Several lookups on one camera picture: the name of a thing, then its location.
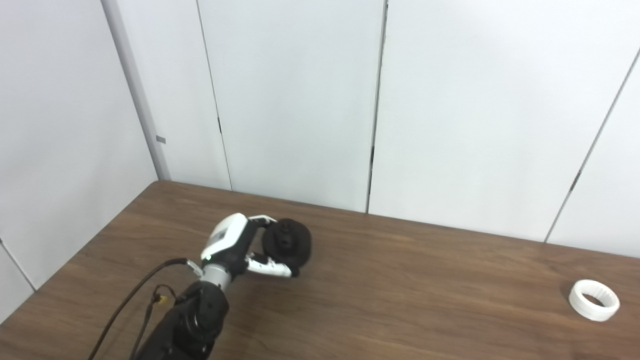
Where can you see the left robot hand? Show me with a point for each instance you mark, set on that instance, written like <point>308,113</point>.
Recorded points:
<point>227,237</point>

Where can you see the round black part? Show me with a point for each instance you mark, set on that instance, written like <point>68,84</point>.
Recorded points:
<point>295,245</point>

